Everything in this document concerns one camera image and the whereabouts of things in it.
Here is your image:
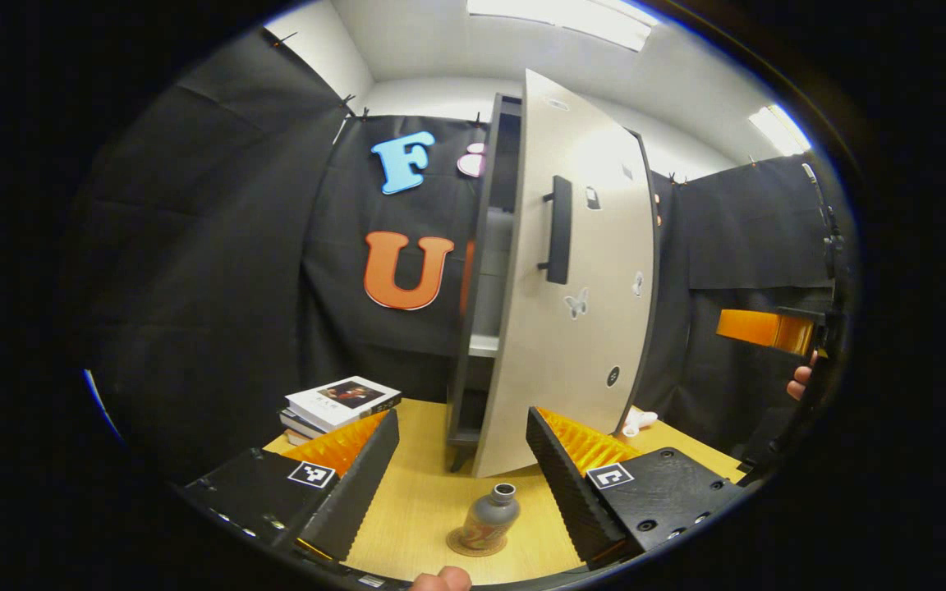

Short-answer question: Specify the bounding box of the grey book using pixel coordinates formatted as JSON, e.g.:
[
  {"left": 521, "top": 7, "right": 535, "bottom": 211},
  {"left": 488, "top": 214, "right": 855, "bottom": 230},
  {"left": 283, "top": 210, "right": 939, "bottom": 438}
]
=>
[{"left": 278, "top": 408, "right": 328, "bottom": 447}]

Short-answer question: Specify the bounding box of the silver pink label bottle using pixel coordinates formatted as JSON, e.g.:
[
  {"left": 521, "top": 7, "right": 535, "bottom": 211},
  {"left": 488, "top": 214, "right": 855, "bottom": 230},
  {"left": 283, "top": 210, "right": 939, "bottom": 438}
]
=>
[{"left": 462, "top": 483, "right": 521, "bottom": 552}]

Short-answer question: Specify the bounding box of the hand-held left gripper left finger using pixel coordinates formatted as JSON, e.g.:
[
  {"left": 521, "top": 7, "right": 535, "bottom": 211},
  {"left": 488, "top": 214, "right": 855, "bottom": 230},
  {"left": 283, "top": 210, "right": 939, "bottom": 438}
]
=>
[{"left": 180, "top": 408, "right": 401, "bottom": 569}]

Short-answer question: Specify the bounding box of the black backdrop cloth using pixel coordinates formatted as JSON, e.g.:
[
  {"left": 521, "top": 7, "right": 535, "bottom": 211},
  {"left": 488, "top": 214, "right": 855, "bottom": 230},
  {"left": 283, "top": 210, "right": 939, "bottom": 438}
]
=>
[{"left": 83, "top": 29, "right": 856, "bottom": 485}]

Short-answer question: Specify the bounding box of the beige cabinet door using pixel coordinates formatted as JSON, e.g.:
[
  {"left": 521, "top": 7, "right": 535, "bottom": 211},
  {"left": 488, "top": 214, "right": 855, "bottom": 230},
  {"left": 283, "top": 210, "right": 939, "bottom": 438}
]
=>
[{"left": 471, "top": 69, "right": 656, "bottom": 479}]

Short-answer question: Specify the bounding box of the small ceiling light panel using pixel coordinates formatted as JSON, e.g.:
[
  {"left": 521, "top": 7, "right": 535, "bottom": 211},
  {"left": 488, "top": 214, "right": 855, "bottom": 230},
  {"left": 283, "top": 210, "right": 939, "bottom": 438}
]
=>
[{"left": 748, "top": 103, "right": 813, "bottom": 157}]

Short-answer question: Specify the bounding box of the round cork coaster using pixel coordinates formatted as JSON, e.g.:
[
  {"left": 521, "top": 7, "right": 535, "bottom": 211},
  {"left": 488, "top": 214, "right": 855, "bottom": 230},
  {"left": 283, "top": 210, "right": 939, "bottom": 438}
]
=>
[{"left": 446, "top": 525, "right": 509, "bottom": 558}]

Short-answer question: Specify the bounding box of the small pale pink object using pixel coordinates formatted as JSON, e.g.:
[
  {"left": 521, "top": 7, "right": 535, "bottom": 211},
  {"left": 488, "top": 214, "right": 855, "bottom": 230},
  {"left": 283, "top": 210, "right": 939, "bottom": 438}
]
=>
[{"left": 619, "top": 406, "right": 659, "bottom": 438}]

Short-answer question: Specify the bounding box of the long ceiling light panel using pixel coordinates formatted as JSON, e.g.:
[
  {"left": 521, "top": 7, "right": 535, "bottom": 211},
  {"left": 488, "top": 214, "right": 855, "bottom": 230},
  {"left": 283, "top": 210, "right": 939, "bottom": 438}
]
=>
[{"left": 466, "top": 0, "right": 661, "bottom": 52}]

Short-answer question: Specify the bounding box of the black cabinet door handle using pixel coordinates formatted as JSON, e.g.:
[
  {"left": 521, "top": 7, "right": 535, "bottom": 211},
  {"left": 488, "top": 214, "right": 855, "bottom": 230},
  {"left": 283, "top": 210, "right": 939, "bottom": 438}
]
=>
[{"left": 536, "top": 175, "right": 573, "bottom": 286}]

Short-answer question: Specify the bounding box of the white cover book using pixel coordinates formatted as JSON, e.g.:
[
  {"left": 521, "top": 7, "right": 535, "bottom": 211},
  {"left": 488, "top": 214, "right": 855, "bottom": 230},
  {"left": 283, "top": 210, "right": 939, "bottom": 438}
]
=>
[{"left": 285, "top": 376, "right": 402, "bottom": 433}]

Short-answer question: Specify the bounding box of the grey cabinet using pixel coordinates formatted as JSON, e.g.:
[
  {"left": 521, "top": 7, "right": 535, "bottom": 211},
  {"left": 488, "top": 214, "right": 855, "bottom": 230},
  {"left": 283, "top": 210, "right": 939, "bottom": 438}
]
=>
[{"left": 446, "top": 93, "right": 661, "bottom": 475}]

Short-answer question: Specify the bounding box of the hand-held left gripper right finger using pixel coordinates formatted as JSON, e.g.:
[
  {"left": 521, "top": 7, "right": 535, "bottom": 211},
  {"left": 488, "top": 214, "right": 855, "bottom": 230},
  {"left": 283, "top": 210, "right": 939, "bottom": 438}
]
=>
[{"left": 526, "top": 405, "right": 749, "bottom": 571}]

